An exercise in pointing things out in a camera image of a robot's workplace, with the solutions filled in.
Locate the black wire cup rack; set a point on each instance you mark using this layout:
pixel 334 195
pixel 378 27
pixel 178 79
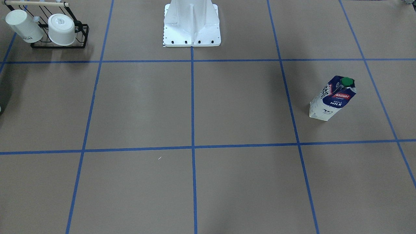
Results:
pixel 45 24

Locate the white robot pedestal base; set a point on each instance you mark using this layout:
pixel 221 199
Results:
pixel 191 23

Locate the blue white milk carton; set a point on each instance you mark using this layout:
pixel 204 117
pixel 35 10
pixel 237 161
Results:
pixel 333 97

